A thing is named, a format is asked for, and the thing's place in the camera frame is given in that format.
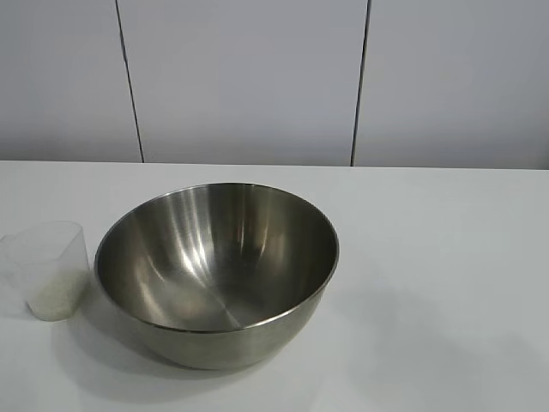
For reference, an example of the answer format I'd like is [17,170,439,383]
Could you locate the stainless steel mixing bowl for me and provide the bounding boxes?
[93,182,341,372]

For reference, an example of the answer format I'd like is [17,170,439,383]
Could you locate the clear plastic measuring cup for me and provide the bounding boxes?
[0,220,91,322]

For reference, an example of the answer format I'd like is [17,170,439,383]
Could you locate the white rice grains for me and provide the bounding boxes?
[25,272,87,322]

